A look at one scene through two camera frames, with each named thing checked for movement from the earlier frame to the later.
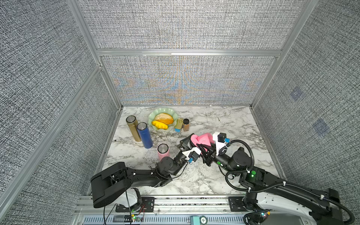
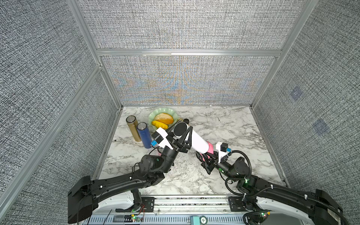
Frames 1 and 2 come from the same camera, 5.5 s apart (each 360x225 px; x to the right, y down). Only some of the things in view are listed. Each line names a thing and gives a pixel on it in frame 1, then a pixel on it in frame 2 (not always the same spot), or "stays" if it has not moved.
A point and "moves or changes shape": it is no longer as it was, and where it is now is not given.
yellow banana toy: [159, 125] stays
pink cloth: [206, 139] moves or changes shape
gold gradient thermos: [131, 120] stays
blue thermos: [143, 128] stays
